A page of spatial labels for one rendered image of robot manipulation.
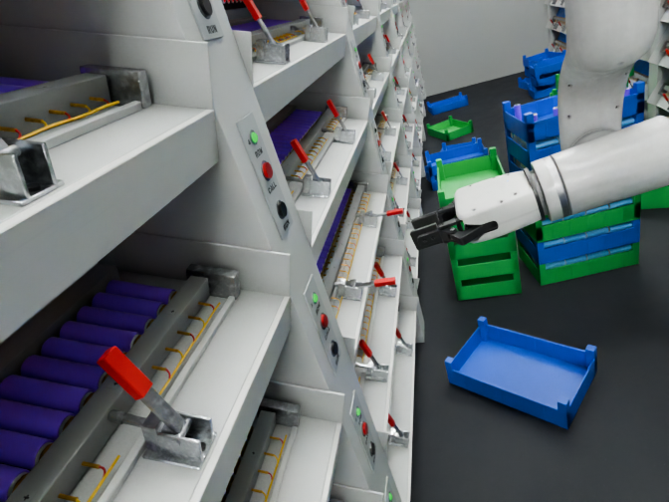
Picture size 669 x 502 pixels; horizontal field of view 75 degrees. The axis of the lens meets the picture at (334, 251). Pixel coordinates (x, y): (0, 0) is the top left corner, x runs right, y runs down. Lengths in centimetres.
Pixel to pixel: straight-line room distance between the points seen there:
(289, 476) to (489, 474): 65
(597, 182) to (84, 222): 54
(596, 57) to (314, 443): 53
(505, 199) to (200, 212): 38
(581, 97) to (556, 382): 76
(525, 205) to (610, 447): 68
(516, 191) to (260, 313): 36
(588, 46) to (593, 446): 83
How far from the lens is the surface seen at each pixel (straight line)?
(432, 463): 113
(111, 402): 35
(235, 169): 40
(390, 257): 121
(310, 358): 50
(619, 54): 60
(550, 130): 136
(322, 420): 57
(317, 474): 53
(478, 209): 60
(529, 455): 113
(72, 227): 26
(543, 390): 124
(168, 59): 40
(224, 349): 40
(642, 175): 63
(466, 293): 153
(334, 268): 77
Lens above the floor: 92
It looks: 27 degrees down
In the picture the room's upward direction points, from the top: 18 degrees counter-clockwise
